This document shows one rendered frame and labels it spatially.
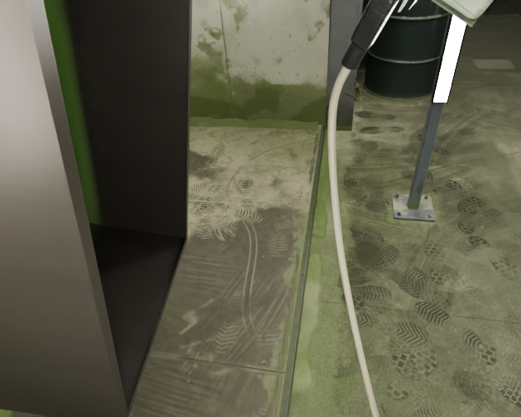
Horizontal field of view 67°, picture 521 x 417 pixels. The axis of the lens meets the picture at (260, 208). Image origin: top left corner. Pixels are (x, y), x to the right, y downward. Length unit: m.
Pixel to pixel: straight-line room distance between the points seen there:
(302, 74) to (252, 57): 0.33
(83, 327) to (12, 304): 0.11
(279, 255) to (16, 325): 1.27
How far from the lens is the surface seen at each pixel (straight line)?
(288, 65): 2.66
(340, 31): 2.57
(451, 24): 1.74
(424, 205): 2.22
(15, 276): 0.65
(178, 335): 1.63
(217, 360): 1.54
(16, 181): 0.51
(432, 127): 1.92
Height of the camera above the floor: 1.37
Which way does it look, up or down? 40 degrees down
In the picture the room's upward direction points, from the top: 5 degrees counter-clockwise
